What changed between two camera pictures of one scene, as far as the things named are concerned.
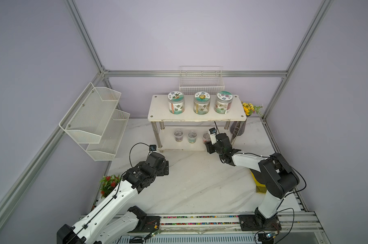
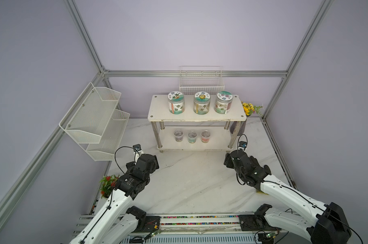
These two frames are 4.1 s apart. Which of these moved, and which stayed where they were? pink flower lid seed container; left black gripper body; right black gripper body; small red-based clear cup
Moved: right black gripper body; left black gripper body
Stayed: small red-based clear cup; pink flower lid seed container
